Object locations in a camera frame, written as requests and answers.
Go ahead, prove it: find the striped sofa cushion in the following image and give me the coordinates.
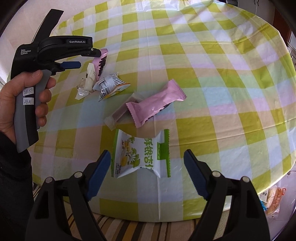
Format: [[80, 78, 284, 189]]
[[64, 202, 229, 240]]

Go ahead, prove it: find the orange bread clear bag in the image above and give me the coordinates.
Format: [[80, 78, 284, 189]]
[[258, 185, 287, 218]]

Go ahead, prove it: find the pink bar wrapper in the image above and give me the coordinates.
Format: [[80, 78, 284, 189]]
[[126, 79, 187, 128], [92, 49, 108, 82]]

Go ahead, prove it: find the person left hand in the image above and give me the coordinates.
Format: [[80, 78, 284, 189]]
[[1, 70, 56, 143]]

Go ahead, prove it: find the white green flower packet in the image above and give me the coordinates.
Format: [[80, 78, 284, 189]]
[[111, 129, 171, 178]]

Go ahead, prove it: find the clear purple bar packet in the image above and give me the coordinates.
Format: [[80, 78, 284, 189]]
[[104, 93, 144, 131]]

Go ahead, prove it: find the small cream white packet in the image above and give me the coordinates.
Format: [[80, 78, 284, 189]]
[[75, 63, 96, 100]]

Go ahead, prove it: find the white orange barcode packet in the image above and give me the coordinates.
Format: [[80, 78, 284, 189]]
[[93, 72, 130, 101]]

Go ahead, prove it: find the white plastic storage bin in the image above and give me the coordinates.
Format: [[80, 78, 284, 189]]
[[267, 165, 296, 240]]

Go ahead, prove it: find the green checkered tablecloth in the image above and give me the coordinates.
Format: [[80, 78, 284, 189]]
[[6, 0, 296, 223]]

